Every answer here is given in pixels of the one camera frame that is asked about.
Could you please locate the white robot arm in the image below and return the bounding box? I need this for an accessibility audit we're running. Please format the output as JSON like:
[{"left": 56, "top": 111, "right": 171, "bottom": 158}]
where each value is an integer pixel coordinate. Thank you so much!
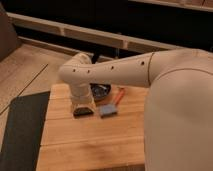
[{"left": 59, "top": 48, "right": 213, "bottom": 171}]

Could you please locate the black gripper finger pad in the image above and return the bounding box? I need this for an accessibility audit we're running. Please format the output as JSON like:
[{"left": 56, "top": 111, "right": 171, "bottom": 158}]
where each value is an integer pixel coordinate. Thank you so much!
[{"left": 73, "top": 107, "right": 93, "bottom": 117}]

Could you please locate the black stand leg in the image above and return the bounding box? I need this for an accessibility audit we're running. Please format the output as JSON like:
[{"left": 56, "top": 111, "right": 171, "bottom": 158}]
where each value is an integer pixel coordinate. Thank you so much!
[{"left": 92, "top": 53, "right": 100, "bottom": 64}]

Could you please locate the dark grey floor mat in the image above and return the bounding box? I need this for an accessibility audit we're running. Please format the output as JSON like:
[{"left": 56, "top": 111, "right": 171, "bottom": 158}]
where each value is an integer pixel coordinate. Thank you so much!
[{"left": 0, "top": 91, "right": 50, "bottom": 171}]

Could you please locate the blue grey eraser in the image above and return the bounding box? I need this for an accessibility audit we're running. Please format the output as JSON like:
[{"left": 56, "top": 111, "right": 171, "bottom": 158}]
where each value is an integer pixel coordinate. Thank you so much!
[{"left": 99, "top": 104, "right": 117, "bottom": 117}]

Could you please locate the dark round bowl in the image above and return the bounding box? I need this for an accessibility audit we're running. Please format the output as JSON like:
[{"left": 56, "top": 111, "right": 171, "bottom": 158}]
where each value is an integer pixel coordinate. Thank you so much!
[{"left": 91, "top": 84, "right": 111, "bottom": 101}]

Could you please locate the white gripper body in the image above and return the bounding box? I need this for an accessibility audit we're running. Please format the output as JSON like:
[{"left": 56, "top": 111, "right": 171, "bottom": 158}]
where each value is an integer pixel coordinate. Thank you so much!
[{"left": 69, "top": 84, "right": 96, "bottom": 111}]

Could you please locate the white wall shelf rail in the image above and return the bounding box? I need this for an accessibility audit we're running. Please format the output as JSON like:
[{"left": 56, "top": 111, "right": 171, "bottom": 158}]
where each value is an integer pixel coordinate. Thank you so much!
[{"left": 7, "top": 12, "right": 181, "bottom": 53}]

